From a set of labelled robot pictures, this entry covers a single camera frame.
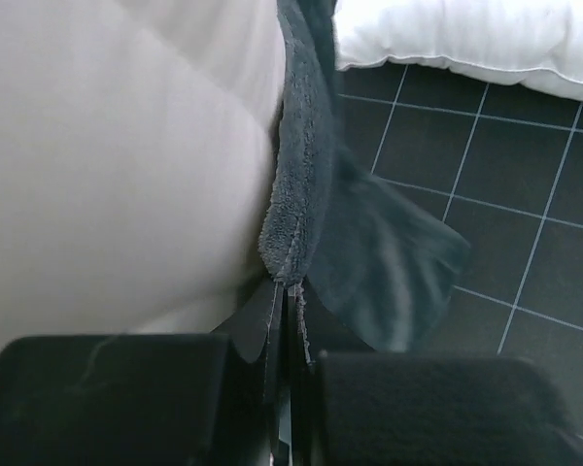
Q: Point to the large white pillow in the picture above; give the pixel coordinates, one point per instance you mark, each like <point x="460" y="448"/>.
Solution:
<point x="538" y="44"/>

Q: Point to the zebra and grey pillowcase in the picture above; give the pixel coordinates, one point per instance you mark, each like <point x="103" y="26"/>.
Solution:
<point x="377" y="261"/>

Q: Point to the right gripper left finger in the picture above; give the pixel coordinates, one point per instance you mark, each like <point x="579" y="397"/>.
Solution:
<point x="153" y="399"/>

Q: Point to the cream bear print pillow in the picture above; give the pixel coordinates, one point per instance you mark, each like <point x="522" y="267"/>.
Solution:
<point x="136" y="161"/>

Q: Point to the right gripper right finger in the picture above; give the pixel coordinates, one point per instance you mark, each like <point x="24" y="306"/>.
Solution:
<point x="351" y="405"/>

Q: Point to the black grid mat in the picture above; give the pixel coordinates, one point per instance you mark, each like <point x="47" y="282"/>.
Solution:
<point x="502" y="165"/>

